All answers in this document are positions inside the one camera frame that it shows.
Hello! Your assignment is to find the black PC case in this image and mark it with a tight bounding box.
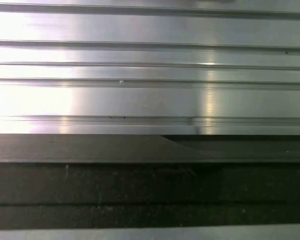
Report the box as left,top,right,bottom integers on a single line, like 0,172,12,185
0,133,300,240

